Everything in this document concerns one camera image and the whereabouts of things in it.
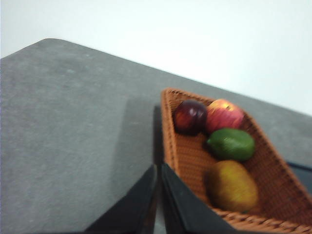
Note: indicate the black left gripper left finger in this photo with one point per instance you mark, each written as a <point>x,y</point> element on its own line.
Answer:
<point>136,207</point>

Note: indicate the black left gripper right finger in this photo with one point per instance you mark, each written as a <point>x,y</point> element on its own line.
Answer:
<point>185,209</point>

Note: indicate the brown wicker basket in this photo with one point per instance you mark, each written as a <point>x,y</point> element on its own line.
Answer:
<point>190,165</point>

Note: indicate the green lime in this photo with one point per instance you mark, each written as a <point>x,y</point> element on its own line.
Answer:
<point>231,143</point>

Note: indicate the dark purple plum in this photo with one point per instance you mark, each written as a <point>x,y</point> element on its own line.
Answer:
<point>190,117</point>

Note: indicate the red apple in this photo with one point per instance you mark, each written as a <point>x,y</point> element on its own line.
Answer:
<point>224,115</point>

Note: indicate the dark rectangular tray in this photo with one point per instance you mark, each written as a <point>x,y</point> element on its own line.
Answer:
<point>302,175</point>

